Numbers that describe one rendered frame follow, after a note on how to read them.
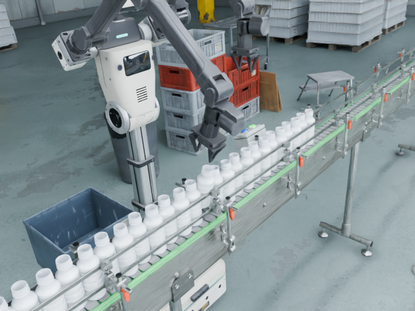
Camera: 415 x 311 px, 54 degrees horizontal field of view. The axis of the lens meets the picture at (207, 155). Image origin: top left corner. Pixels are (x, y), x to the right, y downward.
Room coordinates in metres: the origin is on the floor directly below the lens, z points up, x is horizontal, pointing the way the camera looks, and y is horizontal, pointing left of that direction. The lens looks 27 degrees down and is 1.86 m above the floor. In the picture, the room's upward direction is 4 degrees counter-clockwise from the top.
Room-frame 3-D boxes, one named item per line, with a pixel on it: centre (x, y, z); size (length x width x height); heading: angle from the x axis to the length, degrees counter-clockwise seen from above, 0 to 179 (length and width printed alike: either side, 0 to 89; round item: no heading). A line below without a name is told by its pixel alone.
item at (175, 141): (3.95, 0.07, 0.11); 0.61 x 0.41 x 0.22; 142
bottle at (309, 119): (1.71, -0.47, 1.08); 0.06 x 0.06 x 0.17
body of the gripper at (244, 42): (1.63, -0.18, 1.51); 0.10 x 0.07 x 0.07; 46
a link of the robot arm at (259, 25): (1.60, -0.21, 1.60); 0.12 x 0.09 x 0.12; 47
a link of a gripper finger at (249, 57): (1.62, -0.19, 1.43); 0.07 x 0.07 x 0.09; 46
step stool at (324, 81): (4.70, -1.48, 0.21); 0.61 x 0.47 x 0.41; 9
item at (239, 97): (4.53, -0.33, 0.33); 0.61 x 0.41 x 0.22; 139
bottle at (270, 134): (1.50, -0.26, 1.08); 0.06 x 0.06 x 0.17
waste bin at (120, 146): (3.30, 0.64, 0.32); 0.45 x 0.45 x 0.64
